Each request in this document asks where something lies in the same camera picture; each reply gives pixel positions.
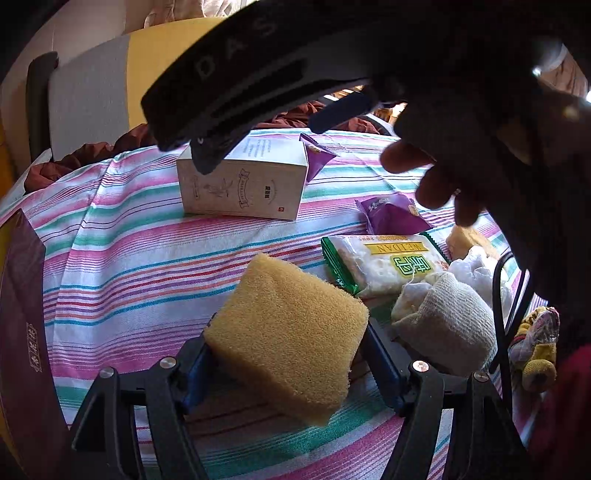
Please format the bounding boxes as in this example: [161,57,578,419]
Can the black cable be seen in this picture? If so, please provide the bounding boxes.
[488,251,529,416]

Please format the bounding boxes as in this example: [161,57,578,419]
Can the striped tablecloth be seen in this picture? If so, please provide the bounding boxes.
[0,129,555,480]

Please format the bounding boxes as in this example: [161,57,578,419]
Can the blue yellow grey chair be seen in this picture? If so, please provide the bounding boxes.
[25,18,232,162]

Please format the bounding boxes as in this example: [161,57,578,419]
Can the white crumpled plastic bag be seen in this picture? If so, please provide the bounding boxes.
[448,247,513,315]

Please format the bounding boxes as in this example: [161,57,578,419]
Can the thick yellow sponge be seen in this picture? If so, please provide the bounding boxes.
[203,253,370,428]

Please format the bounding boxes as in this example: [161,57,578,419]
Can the beige curtain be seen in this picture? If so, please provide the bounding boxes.
[143,0,245,28]

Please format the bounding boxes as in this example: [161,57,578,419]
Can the maroon flat box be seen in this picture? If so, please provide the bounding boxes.
[0,208,70,480]

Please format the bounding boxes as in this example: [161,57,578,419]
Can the brown garment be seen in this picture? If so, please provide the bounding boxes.
[25,99,398,192]

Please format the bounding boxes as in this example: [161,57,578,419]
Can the person's red clothing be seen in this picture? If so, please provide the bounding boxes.
[526,344,591,480]

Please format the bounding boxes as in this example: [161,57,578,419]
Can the white printed carton box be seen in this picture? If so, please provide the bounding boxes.
[176,129,309,220]

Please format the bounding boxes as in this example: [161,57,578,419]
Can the yellow plush toy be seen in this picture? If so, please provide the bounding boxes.
[508,307,561,393]

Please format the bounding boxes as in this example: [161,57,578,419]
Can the green cracker packet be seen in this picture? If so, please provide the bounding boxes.
[321,233,451,298]

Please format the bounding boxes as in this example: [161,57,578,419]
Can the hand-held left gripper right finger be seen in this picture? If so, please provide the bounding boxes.
[364,318,528,480]

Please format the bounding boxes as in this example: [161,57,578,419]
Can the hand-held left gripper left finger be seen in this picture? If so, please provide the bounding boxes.
[69,336,218,480]

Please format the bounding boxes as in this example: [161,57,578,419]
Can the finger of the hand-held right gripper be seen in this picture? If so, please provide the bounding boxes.
[191,124,253,176]
[307,78,408,136]

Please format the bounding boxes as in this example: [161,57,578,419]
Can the purple snack packet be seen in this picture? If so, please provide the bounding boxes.
[355,193,434,236]
[299,133,338,183]

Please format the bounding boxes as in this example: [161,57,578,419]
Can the person's right hand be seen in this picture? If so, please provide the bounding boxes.
[381,90,536,228]

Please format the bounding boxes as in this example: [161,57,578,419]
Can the white gauze cloth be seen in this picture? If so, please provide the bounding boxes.
[392,271,499,377]

